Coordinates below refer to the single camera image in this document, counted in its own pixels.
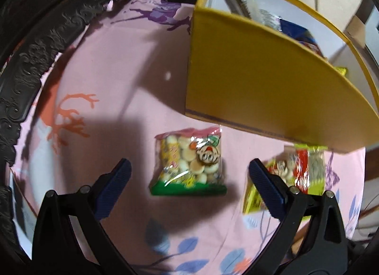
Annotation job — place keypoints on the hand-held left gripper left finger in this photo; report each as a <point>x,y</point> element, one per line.
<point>114,187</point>

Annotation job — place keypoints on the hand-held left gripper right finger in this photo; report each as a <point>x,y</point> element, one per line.
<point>266,187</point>

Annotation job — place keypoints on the cartoon small biscuit packet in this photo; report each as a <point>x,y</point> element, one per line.
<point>183,159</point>

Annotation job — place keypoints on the yellow cardboard box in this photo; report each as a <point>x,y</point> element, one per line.
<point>251,71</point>

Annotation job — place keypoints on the blue snack packet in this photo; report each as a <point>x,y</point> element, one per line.
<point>296,31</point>

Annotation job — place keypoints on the yellow-green snack packet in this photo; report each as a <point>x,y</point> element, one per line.
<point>251,201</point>

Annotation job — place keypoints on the red-orange nut packet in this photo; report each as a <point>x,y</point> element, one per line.
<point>300,171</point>

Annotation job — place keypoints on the clear green seed packet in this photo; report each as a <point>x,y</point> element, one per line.
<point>316,165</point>

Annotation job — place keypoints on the pink printed bedsheet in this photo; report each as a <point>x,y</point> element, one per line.
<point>118,85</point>

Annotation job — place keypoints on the dark carved wooden headboard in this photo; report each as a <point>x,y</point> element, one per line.
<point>44,41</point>

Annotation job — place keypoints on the silver snack packet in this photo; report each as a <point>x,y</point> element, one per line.
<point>269,20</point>

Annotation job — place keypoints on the cardboard corner protector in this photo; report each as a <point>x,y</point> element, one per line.
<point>355,31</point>

